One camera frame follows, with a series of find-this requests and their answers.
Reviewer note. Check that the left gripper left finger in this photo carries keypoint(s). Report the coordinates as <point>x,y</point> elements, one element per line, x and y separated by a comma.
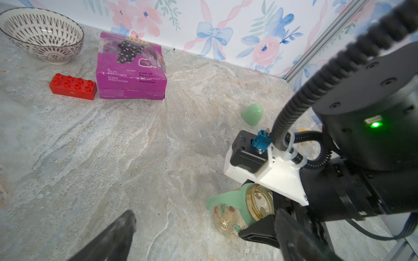
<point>113,243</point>

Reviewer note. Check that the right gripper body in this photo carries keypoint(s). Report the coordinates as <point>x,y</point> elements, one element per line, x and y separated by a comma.
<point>342,190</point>

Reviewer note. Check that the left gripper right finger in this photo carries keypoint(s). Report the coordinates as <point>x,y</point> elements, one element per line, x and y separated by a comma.
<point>298,244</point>

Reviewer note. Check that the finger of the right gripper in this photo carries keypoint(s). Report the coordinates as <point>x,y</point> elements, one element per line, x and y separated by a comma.
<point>262,232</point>

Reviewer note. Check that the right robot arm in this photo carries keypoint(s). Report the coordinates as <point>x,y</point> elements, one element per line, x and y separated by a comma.
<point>368,163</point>

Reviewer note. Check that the green bottle cap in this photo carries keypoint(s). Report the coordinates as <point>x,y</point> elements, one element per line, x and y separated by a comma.
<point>253,114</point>

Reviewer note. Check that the red toy brick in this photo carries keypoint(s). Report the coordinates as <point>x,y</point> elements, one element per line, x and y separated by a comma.
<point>73,87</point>

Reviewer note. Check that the purple snack box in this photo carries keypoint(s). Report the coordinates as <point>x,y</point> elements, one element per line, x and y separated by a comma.
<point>130,68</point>

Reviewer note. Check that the patterned white bowl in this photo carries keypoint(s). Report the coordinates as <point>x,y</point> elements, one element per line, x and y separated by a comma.
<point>47,35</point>

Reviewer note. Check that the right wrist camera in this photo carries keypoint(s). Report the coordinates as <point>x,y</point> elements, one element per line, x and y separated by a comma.
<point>272,169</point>

